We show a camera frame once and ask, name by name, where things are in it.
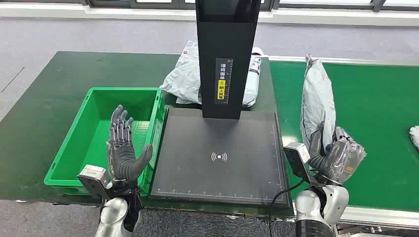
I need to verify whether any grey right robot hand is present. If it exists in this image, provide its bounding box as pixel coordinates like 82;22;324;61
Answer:
307;127;367;186

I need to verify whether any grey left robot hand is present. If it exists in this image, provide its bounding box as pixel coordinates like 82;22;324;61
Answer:
106;104;154;182

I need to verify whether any plain grey courier bag parcel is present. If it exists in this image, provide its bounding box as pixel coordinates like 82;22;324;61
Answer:
300;54;337;155

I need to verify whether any grey parcel dark red print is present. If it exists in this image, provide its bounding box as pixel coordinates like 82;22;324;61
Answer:
409;125;419;152

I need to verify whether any green conveyor belt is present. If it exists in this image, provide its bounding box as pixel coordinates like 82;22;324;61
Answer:
267;55;419;237

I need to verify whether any black inbound scanner machine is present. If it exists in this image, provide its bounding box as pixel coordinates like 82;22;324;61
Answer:
149;0;292;209

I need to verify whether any grey parcel red dot logo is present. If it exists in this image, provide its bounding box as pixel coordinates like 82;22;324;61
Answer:
159;40;203;105

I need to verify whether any white parcel black label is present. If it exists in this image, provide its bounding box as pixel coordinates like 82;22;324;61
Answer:
242;47;265;108

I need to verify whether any green plastic crate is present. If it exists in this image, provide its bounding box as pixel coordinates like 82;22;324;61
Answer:
44;87;167;197

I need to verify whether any white window sill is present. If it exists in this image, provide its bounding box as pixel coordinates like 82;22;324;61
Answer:
0;3;419;27

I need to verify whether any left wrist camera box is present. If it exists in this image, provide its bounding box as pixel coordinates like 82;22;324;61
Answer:
77;164;114;200

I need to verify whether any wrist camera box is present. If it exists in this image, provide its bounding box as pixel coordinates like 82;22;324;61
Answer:
77;164;114;200
283;142;320;187

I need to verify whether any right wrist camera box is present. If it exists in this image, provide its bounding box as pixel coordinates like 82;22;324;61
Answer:
283;142;320;187

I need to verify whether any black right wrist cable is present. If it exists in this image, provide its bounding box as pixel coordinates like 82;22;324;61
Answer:
268;178;306;237

